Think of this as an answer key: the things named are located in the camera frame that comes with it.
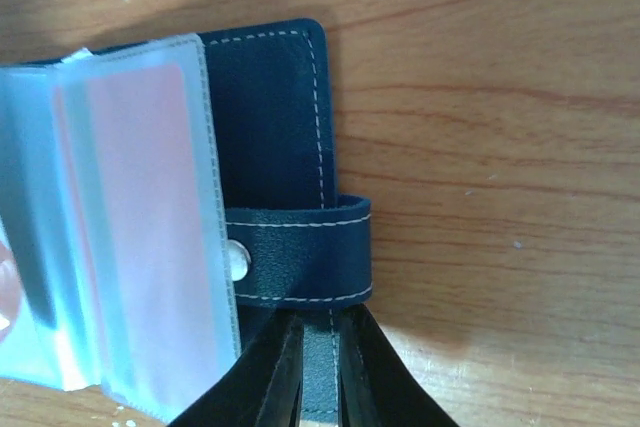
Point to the blue leather card holder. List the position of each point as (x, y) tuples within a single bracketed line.
[(292, 239)]

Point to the red white credit card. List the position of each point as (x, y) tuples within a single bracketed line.
[(146, 172), (11, 291)]

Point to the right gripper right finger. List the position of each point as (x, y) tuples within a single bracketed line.
[(375, 387)]

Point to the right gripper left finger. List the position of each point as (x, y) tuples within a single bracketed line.
[(265, 385)]

